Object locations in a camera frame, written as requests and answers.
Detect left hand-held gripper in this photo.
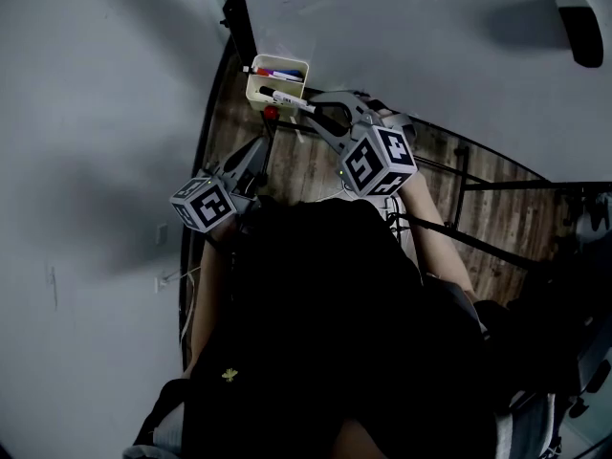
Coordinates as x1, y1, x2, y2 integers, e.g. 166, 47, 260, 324
169, 137, 270, 233

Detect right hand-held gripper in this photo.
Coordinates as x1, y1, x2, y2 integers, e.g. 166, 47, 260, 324
301, 90, 419, 198

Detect black and white marker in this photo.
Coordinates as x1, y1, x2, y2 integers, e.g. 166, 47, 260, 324
258, 85, 317, 115

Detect person's right forearm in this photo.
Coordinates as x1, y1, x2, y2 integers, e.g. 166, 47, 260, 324
401, 172, 479, 305

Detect person's left forearm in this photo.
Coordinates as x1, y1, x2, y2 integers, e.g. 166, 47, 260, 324
181, 217, 240, 380

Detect black whiteboard eraser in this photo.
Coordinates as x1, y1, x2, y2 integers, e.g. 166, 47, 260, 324
556, 0, 605, 69

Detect white plastic tray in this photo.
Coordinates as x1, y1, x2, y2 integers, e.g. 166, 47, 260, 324
245, 54, 311, 113

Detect person's black shirt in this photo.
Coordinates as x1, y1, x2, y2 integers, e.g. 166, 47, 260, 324
181, 197, 498, 459

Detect black chair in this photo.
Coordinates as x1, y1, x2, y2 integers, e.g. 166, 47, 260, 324
558, 182, 612, 257

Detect bundle of thin black cables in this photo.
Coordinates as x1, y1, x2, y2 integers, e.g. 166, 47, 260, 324
385, 209, 413, 239

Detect thick black cable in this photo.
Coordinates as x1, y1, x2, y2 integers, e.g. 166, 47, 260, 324
396, 212, 556, 272

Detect grey shoulder strap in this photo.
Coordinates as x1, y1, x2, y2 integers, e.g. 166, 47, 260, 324
494, 392, 560, 459
122, 378, 186, 459

